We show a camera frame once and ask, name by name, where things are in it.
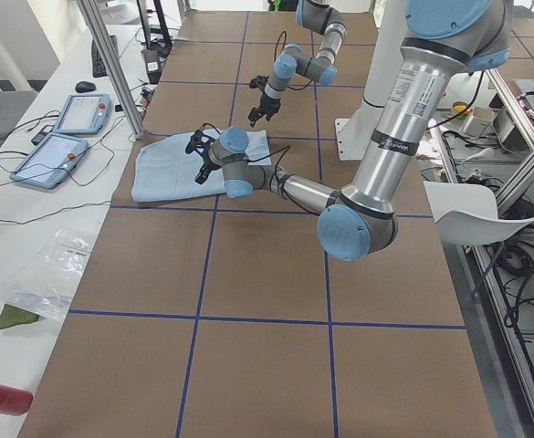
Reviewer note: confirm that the clear plastic bag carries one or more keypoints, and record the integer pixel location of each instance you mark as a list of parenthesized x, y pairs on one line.
[(47, 284)]

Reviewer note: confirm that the aluminium frame post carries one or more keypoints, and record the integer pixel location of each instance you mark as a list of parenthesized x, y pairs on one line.
[(99, 31)]

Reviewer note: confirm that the red bottle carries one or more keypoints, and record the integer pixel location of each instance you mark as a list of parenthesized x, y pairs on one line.
[(14, 401)]

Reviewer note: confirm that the lower teach pendant tablet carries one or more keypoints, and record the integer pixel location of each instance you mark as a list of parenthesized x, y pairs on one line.
[(51, 162)]

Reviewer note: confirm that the teach pendant tablet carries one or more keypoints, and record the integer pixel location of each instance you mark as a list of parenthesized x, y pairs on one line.
[(51, 162), (83, 114)]

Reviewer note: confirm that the white chair seat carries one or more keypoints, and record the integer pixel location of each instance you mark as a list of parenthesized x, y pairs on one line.
[(466, 214)]

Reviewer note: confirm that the black computer mouse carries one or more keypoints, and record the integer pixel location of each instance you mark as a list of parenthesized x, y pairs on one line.
[(85, 87)]

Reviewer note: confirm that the black keyboard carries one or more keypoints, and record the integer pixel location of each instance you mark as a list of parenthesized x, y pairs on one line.
[(98, 67)]

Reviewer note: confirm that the light blue button shirt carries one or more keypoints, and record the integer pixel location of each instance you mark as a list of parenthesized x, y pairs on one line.
[(164, 172)]

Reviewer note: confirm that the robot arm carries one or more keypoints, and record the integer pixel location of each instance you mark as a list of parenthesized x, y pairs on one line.
[(316, 16), (443, 38)]

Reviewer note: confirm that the upper teach pendant tablet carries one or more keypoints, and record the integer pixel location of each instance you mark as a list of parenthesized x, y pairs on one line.
[(83, 114)]

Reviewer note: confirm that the green cloth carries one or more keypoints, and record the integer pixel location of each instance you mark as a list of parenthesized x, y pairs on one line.
[(11, 316)]

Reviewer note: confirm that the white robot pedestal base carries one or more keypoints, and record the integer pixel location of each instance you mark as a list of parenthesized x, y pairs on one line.
[(353, 134)]

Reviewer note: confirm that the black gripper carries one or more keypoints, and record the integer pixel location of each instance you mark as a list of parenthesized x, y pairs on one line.
[(207, 161), (266, 102)]

